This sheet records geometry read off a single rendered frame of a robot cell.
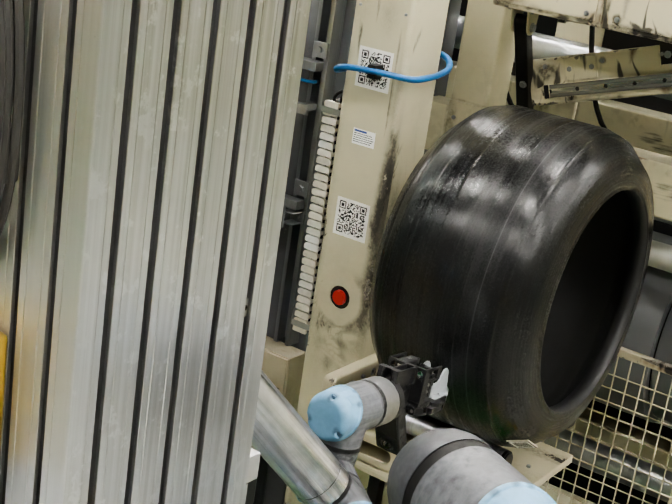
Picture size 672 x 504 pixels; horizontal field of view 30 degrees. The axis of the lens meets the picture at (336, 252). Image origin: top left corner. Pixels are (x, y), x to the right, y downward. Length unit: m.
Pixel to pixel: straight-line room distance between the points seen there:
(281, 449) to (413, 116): 0.88
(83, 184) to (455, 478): 0.45
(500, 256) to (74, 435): 1.08
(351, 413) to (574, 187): 0.55
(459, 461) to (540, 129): 1.06
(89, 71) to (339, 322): 1.53
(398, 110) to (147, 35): 1.34
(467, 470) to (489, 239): 0.88
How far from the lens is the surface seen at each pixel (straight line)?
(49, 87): 1.02
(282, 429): 1.68
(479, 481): 1.19
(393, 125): 2.31
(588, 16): 2.40
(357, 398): 1.84
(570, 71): 2.57
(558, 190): 2.06
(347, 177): 2.38
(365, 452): 2.40
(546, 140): 2.14
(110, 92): 0.99
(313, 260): 2.48
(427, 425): 2.31
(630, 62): 2.52
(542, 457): 2.55
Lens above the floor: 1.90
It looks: 18 degrees down
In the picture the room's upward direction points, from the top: 9 degrees clockwise
